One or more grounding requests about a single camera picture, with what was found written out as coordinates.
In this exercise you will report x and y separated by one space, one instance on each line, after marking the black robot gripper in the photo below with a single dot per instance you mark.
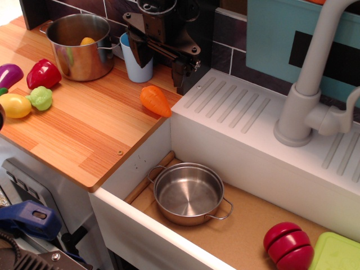
165 34

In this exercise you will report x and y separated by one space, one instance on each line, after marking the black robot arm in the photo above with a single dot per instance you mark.
189 8

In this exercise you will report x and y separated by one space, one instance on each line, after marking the orange plastic toy carrot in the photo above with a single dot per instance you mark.
153 99

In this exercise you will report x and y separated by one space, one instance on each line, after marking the yellow toy in pot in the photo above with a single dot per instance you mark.
87 41

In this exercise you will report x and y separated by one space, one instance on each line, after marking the tall steel stock pot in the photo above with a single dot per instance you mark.
76 62

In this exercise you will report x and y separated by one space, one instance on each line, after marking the small steel pan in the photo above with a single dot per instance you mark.
189 194

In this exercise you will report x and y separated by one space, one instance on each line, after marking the light blue plastic cup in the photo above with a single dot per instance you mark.
135 73

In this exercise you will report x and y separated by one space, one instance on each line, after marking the red toy bell pepper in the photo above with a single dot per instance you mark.
43 73

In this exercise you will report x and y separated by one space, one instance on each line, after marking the teal panel with black window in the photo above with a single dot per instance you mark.
279 34

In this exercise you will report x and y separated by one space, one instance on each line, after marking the green toy broccoli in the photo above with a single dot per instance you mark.
40 98

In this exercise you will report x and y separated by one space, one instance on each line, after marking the grey toy faucet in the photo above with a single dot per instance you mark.
302 112

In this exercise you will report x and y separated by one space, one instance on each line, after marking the purple toy eggplant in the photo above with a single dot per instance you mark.
10 74

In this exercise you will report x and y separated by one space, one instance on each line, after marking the yellow toy lemon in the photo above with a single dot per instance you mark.
15 105

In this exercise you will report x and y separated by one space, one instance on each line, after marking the silver toy oven panel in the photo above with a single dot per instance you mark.
25 186

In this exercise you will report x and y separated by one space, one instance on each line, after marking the red wooden toy apple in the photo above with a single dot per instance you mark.
288 246

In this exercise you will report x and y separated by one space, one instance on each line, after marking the green plastic cutting board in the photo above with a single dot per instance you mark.
333 251

